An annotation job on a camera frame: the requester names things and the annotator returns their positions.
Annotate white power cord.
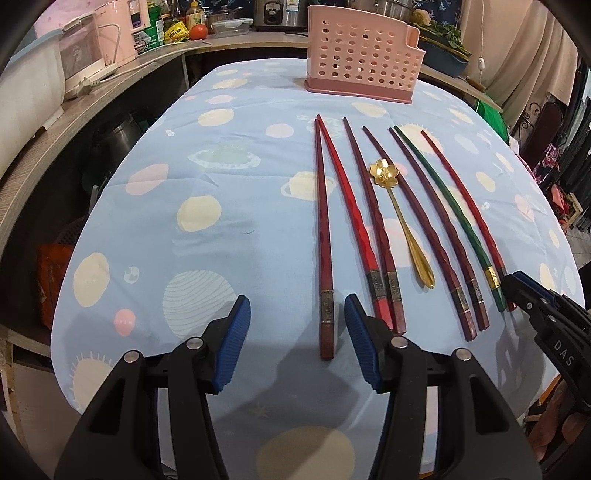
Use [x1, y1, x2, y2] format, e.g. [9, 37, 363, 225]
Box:
[69, 60, 155, 100]

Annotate dark steel pot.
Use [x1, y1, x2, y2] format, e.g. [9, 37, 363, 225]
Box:
[92, 108, 144, 171]

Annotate white plastic tub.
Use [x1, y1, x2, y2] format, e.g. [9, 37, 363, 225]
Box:
[0, 25, 66, 178]

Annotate blue patterned tablecloth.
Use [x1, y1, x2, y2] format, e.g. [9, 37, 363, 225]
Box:
[51, 58, 583, 480]

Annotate wooden counter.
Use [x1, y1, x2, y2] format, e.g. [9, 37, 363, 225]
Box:
[0, 28, 504, 278]

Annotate white blender with clear jug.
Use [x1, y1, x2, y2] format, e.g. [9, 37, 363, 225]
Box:
[59, 13, 122, 101]

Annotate person's right hand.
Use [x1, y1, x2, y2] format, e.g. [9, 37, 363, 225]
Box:
[531, 383, 591, 464]

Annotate sauce bottle with yellow label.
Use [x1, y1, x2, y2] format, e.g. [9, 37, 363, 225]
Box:
[185, 0, 206, 28]

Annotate pink perforated utensil basket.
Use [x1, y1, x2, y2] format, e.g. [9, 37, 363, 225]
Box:
[304, 4, 428, 106]

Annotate beige curtain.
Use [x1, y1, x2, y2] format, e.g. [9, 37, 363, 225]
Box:
[457, 0, 580, 130]

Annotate green chopstick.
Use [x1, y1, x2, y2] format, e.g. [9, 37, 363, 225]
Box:
[393, 124, 508, 312]

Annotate yellow snack packet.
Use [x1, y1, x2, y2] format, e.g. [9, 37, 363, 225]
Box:
[164, 21, 191, 43]

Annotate blue basin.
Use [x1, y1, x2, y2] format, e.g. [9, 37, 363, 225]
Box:
[418, 39, 472, 79]

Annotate gold flower spoon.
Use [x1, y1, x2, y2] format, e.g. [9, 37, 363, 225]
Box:
[368, 157, 437, 291]

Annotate small steel pot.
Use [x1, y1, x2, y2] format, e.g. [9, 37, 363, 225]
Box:
[208, 7, 252, 24]

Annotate steel rice cooker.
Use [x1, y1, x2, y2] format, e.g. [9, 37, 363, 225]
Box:
[254, 0, 309, 32]

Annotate pink electric kettle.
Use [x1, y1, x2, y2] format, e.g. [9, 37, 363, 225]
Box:
[98, 0, 153, 65]

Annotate grey plastic basket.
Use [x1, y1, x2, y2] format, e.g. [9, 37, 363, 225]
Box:
[51, 185, 99, 245]

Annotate orange box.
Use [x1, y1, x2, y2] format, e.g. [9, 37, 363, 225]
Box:
[37, 244, 77, 329]

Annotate pink floral cloth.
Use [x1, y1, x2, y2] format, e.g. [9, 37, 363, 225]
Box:
[533, 143, 561, 185]

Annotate green plastic bag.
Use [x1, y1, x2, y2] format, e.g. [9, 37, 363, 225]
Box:
[475, 90, 509, 144]

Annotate clear lidded food container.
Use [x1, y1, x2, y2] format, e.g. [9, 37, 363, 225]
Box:
[211, 17, 254, 38]

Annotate dark brown chopstick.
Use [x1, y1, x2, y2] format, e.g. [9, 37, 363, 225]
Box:
[314, 114, 337, 361]

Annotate large steel steamer pot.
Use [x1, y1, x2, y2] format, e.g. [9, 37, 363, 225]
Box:
[358, 0, 416, 24]

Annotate maroon chopstick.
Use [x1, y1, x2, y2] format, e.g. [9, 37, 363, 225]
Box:
[362, 126, 477, 342]
[389, 127, 490, 330]
[342, 117, 408, 335]

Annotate green leafy vegetables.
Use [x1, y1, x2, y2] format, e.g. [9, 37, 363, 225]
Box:
[418, 18, 465, 49]

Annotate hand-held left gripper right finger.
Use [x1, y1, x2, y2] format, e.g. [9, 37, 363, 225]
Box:
[344, 293, 543, 480]

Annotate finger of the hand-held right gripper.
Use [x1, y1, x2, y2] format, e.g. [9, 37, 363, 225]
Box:
[502, 271, 561, 324]

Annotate dark hanging clothes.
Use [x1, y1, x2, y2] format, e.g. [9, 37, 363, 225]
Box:
[561, 55, 591, 232]

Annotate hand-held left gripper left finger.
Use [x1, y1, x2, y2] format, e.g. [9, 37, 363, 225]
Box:
[53, 294, 252, 480]

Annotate dark wooden chair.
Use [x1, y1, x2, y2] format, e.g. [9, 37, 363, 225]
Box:
[517, 99, 566, 153]

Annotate white cord with switch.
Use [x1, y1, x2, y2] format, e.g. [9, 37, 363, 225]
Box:
[475, 0, 491, 93]

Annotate bright red chopstick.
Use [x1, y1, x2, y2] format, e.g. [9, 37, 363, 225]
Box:
[315, 119, 398, 334]

